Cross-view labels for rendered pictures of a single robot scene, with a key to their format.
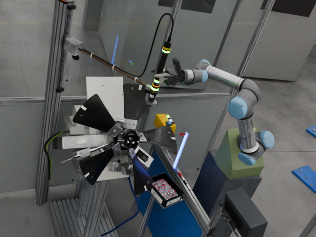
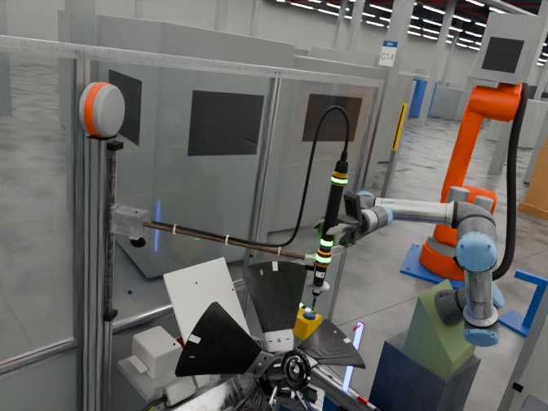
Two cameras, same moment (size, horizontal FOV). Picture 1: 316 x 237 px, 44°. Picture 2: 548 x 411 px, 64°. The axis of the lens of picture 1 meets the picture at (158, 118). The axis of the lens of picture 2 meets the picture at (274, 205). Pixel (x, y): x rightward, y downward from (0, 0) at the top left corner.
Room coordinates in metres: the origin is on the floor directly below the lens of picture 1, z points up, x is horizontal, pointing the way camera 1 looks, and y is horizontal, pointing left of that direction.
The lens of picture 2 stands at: (0.86, 0.54, 2.12)
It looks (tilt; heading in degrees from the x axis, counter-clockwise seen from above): 19 degrees down; 346
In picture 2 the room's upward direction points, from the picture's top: 9 degrees clockwise
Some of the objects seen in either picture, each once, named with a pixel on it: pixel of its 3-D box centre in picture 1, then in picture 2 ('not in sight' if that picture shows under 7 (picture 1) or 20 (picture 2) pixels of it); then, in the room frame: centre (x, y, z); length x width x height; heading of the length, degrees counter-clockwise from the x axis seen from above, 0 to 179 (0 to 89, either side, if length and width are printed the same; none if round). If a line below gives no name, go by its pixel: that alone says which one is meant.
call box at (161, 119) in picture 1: (164, 125); (299, 320); (2.44, -0.06, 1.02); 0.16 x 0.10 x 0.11; 34
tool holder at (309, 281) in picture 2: (151, 95); (316, 272); (2.00, 0.08, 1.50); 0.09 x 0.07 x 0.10; 69
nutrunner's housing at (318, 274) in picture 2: (159, 73); (329, 227); (2.00, 0.07, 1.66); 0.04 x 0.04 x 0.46
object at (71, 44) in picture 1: (72, 45); (128, 220); (2.22, 0.65, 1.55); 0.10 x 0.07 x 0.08; 69
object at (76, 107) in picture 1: (81, 116); (152, 352); (2.37, 0.55, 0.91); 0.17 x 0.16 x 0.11; 34
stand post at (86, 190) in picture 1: (90, 171); not in sight; (2.20, 0.37, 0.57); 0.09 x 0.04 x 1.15; 124
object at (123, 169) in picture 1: (127, 168); not in sight; (1.98, 0.10, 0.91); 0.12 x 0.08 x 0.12; 34
